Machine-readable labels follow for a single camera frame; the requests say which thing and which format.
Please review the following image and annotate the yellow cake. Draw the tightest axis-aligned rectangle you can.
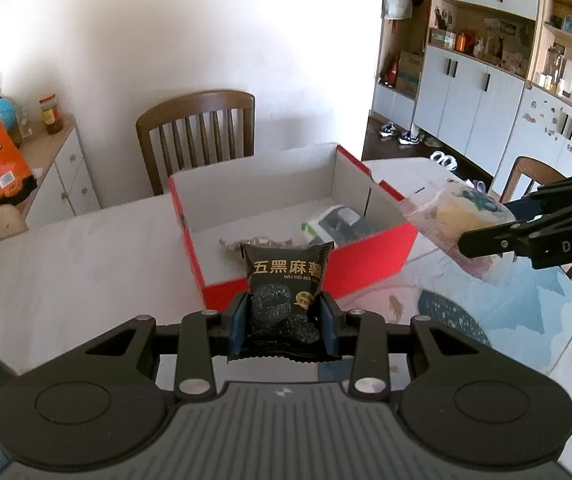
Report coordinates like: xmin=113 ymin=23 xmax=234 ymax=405
xmin=399 ymin=179 xmax=514 ymax=283

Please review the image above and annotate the black sesame snack packet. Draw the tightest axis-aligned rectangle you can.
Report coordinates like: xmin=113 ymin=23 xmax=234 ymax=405
xmin=231 ymin=242 xmax=336 ymax=363

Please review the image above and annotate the brown wooden chair right side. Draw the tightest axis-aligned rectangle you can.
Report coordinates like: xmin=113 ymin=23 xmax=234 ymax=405
xmin=499 ymin=156 xmax=572 ymax=280

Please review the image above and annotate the round fish pattern placemat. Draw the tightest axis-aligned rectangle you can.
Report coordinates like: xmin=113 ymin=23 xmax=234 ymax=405
xmin=338 ymin=252 xmax=572 ymax=374

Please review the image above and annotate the white slipper on floor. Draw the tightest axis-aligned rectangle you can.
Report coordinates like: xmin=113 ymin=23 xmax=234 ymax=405
xmin=430 ymin=151 xmax=458 ymax=172

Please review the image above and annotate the white green packet in box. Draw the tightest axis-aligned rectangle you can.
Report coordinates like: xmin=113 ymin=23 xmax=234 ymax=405
xmin=301 ymin=205 xmax=371 ymax=247

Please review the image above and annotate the red cardboard box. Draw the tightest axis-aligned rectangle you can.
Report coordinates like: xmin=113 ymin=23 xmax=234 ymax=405
xmin=169 ymin=143 xmax=417 ymax=310

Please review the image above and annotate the sneaker on floor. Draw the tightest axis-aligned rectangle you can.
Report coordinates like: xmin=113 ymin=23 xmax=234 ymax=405
xmin=378 ymin=122 xmax=401 ymax=139

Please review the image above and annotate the white sideboard cabinet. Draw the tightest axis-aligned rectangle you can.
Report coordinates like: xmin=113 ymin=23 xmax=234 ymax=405
xmin=19 ymin=114 xmax=100 ymax=230

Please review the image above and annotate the brown wooden chair behind table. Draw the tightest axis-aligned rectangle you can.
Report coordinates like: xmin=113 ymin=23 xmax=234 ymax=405
xmin=135 ymin=90 xmax=255 ymax=195

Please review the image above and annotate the white tote bag hanging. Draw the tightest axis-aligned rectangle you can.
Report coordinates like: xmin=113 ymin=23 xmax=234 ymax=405
xmin=382 ymin=0 xmax=413 ymax=21

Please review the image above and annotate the jar with red lid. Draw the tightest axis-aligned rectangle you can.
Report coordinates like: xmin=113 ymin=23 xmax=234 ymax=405
xmin=39 ymin=93 xmax=64 ymax=134

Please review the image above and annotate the white wall cabinet unit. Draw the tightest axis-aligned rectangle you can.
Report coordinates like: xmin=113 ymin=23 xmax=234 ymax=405
xmin=363 ymin=0 xmax=572 ymax=192

